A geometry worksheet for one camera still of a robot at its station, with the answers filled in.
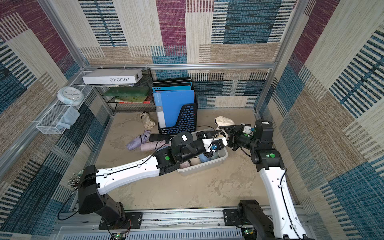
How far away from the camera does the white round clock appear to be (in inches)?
28.9

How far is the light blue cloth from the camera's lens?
658 millimetres

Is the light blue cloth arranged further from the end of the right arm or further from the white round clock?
the end of the right arm

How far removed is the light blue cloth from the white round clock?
0.03 m
